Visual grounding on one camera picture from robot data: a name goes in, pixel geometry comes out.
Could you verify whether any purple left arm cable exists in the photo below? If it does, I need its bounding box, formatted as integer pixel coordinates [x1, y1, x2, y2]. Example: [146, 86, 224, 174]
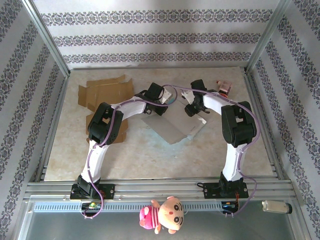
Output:
[79, 86, 179, 220]

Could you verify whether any blue and white paper box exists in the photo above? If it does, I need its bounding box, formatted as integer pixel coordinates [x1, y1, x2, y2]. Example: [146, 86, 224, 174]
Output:
[141, 99, 208, 145]

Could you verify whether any grey slotted cable duct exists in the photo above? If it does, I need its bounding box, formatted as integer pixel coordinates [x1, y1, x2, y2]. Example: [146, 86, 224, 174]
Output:
[32, 201, 238, 213]

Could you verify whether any aluminium frame post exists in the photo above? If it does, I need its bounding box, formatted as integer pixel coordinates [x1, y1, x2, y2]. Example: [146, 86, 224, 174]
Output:
[21, 0, 71, 77]
[244, 0, 293, 73]

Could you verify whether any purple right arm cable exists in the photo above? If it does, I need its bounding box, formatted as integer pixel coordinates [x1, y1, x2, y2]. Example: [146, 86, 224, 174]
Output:
[163, 84, 261, 218]

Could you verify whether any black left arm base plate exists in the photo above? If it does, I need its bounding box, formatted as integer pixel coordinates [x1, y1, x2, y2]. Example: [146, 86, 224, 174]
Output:
[69, 183, 116, 201]

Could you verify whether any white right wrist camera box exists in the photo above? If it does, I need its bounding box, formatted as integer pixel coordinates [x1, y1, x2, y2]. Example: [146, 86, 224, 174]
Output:
[181, 89, 196, 106]

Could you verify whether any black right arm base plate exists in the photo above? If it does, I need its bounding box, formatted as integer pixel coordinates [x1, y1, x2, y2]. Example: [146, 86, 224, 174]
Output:
[202, 181, 248, 200]

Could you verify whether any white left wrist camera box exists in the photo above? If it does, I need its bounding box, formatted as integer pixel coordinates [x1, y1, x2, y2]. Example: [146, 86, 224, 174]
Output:
[160, 86, 173, 104]

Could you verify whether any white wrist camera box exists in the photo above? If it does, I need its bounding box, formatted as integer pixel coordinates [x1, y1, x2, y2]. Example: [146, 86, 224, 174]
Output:
[160, 86, 173, 104]
[181, 89, 196, 106]

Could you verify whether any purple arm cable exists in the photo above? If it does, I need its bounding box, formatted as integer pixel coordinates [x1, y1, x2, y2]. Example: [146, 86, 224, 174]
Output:
[163, 84, 261, 218]
[79, 86, 179, 220]

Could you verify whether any aluminium frame cross rail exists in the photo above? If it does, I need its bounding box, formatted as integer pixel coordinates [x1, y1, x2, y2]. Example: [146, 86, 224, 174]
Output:
[23, 178, 298, 201]

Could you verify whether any pink pencil sharpener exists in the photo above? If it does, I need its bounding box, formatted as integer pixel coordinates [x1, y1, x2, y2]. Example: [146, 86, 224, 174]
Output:
[216, 79, 234, 96]

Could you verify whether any clear bottle with black cap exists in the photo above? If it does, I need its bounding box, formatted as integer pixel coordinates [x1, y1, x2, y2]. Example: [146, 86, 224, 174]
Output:
[261, 199, 293, 215]

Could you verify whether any pink plush doll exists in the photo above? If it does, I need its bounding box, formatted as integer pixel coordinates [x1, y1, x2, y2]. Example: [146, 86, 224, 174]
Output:
[138, 196, 185, 235]

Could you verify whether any brown cardboard box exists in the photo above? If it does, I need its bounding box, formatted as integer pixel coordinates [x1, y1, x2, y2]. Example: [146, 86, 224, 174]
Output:
[77, 74, 135, 145]

